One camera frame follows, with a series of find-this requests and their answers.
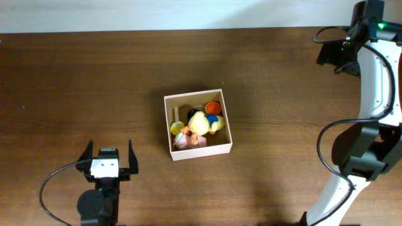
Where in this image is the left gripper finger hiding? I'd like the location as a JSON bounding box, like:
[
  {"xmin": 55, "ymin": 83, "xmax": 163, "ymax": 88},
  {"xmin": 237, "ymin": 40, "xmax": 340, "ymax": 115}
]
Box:
[
  {"xmin": 78, "ymin": 141, "xmax": 93, "ymax": 161},
  {"xmin": 128, "ymin": 140, "xmax": 139, "ymax": 175}
]

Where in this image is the pink white bunny figurine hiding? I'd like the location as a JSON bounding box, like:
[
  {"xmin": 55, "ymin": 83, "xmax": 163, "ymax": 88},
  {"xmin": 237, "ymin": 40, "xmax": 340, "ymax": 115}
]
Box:
[{"xmin": 173, "ymin": 132, "xmax": 207, "ymax": 151}]

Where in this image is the yellow wooden rattle drum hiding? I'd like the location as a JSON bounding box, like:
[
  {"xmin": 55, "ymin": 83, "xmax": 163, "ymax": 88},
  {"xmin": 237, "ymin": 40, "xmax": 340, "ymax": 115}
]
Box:
[{"xmin": 170, "ymin": 107, "xmax": 185, "ymax": 136}]

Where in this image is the black round puck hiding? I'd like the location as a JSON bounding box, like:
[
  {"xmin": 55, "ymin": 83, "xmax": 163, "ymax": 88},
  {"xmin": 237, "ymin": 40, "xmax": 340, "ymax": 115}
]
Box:
[{"xmin": 187, "ymin": 109, "xmax": 198, "ymax": 120}]

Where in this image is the yellow plush duck toy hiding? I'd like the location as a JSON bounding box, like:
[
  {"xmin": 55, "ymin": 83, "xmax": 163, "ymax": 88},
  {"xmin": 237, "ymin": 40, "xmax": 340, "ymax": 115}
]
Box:
[{"xmin": 180, "ymin": 111, "xmax": 225, "ymax": 146}]

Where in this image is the orange round puck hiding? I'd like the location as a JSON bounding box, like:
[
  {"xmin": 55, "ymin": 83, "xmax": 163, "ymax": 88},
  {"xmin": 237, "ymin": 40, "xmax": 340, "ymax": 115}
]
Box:
[{"xmin": 205, "ymin": 101, "xmax": 222, "ymax": 116}]

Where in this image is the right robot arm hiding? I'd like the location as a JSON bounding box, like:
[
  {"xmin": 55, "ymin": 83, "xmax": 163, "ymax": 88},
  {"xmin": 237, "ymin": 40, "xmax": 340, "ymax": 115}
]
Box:
[{"xmin": 299, "ymin": 0, "xmax": 401, "ymax": 225}]

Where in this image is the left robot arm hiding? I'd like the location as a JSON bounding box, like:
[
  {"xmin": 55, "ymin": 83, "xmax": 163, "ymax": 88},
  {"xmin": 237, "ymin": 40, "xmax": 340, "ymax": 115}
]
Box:
[{"xmin": 76, "ymin": 141, "xmax": 139, "ymax": 225}]

